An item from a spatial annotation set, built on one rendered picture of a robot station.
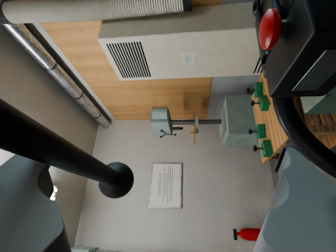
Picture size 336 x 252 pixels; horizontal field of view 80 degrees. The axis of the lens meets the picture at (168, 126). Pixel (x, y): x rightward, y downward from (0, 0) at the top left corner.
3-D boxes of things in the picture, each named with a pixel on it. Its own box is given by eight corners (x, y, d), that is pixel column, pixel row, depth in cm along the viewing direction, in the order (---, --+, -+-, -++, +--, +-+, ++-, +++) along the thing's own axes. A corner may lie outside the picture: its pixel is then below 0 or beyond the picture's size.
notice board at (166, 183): (182, 163, 304) (152, 162, 309) (182, 162, 302) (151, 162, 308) (181, 209, 277) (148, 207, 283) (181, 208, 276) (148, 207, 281)
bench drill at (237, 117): (274, 114, 271) (158, 116, 290) (295, 87, 215) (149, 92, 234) (281, 148, 251) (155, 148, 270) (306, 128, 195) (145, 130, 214)
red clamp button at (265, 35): (266, 30, 18) (254, 31, 18) (280, -2, 15) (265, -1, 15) (272, 57, 17) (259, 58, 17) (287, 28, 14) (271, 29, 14)
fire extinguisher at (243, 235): (280, 227, 255) (231, 225, 262) (287, 228, 237) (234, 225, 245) (283, 243, 247) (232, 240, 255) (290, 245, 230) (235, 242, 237)
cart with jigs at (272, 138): (310, 95, 186) (238, 97, 194) (354, 45, 136) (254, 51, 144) (334, 165, 157) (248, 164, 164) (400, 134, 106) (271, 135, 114)
